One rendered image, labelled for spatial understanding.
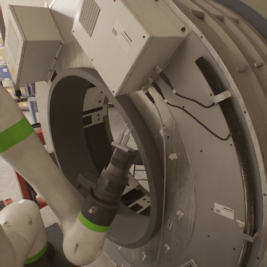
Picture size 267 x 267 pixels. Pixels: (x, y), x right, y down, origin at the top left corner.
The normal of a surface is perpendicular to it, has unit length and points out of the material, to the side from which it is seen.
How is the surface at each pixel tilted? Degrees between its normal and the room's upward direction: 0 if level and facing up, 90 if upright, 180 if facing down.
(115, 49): 90
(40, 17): 55
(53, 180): 75
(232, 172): 90
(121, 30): 90
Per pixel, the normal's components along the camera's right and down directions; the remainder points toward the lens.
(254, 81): -0.36, 0.11
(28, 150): 0.75, 0.02
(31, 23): 0.54, -0.32
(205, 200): -0.72, 0.29
